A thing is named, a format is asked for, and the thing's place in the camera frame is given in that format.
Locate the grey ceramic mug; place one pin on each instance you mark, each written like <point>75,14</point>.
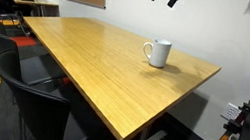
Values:
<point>160,53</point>

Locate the black plastic chair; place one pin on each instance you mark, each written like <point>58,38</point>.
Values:
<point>41,110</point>
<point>1,38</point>

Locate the wooden desk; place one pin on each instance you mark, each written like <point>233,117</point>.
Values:
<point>36,2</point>

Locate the white wall power outlet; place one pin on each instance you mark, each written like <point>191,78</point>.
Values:
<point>230,112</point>

